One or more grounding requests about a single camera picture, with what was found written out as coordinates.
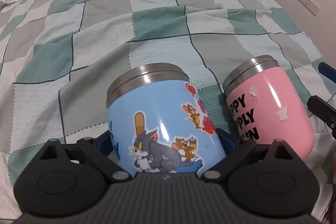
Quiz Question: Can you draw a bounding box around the pink lettered cup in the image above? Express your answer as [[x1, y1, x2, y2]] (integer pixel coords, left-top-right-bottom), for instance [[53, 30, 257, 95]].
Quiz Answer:
[[223, 55, 314, 159]]

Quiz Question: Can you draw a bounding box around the blue cartoon cup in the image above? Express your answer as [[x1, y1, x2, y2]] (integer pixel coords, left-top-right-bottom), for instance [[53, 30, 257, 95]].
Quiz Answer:
[[106, 63, 226, 175]]

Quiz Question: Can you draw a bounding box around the green checkered bed blanket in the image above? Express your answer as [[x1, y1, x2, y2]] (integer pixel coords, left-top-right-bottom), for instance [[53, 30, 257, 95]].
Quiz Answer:
[[1, 0, 335, 223]]

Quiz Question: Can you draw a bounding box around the white wall socket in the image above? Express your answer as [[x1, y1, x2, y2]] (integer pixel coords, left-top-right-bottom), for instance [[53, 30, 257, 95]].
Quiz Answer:
[[298, 0, 319, 16]]

